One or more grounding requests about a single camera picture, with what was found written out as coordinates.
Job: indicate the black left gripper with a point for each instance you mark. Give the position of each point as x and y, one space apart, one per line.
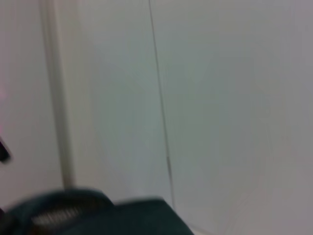
3 151

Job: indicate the dark teal insulated lunch bag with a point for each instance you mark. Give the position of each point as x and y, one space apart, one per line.
122 218

